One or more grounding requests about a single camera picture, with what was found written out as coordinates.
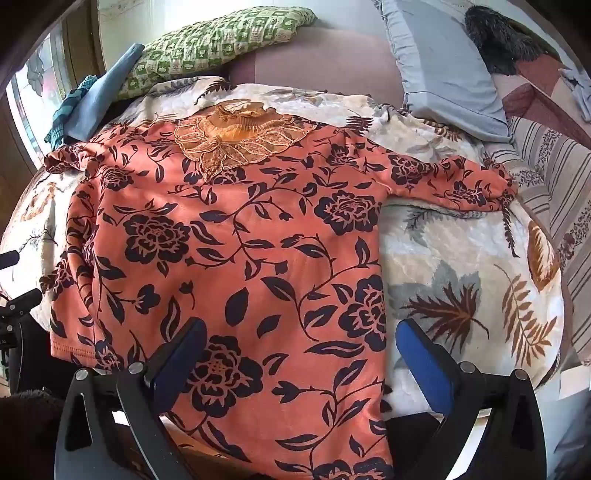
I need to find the pale blue ruffled pillow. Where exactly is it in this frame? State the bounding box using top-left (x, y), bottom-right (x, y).
top-left (376, 0), bottom-right (511, 141)

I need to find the dark furry cloth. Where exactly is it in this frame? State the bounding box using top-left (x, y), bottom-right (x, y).
top-left (464, 6), bottom-right (550, 77)

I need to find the green checked pillow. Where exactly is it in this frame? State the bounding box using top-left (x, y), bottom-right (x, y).
top-left (117, 6), bottom-right (318, 102)

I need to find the maroon leaf print blanket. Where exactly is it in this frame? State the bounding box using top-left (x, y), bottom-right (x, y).
top-left (492, 9), bottom-right (591, 139)

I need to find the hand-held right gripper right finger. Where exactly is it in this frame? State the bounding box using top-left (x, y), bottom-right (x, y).
top-left (394, 318), bottom-right (548, 480)

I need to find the mauve headboard cushion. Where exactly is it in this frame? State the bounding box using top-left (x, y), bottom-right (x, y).
top-left (228, 21), bottom-right (409, 112)

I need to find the cream leaf print blanket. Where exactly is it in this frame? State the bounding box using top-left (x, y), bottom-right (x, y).
top-left (0, 76), bottom-right (566, 416)

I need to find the teal patterned cloth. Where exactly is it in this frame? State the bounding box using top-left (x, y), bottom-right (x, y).
top-left (45, 74), bottom-right (100, 146)

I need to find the light blue cloth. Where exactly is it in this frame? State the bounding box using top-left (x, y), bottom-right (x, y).
top-left (65, 43), bottom-right (146, 141)

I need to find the small pale blue cloth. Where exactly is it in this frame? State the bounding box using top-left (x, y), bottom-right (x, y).
top-left (558, 65), bottom-right (591, 116)

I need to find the striped floral bedsheet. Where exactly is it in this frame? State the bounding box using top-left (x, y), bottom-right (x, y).
top-left (480, 115), bottom-right (591, 365)

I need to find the orange floral shirt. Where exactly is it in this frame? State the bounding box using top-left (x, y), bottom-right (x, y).
top-left (41, 104), bottom-right (519, 480)

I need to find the window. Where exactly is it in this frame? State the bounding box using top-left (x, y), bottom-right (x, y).
top-left (9, 28), bottom-right (79, 171)

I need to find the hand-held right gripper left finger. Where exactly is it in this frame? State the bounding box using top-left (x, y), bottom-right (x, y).
top-left (54, 318), bottom-right (208, 480)

